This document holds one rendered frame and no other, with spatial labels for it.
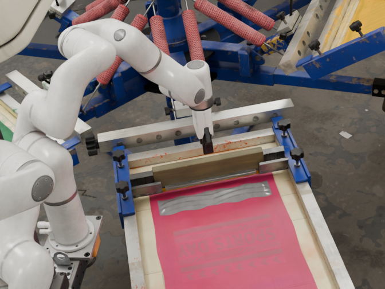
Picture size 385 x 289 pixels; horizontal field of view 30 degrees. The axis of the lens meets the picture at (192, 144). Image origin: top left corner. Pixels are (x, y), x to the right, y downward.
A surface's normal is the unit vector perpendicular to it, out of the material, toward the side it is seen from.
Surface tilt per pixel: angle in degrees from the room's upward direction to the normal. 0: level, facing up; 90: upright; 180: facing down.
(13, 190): 80
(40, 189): 88
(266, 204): 0
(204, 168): 90
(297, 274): 0
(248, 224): 0
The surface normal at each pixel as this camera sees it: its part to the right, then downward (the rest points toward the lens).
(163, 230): -0.11, -0.78
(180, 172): 0.15, 0.59
